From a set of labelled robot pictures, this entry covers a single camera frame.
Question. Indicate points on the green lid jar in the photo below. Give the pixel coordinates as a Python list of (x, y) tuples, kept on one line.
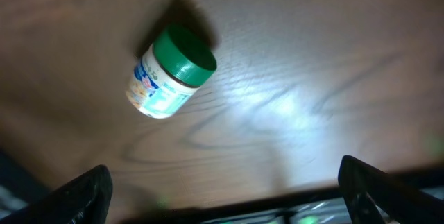
[(170, 72)]

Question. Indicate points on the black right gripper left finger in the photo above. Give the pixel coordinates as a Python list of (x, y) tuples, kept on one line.
[(85, 199)]

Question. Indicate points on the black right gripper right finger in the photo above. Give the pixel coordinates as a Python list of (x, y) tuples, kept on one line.
[(366, 189)]

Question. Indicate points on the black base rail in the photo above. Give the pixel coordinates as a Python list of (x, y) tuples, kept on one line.
[(315, 206)]

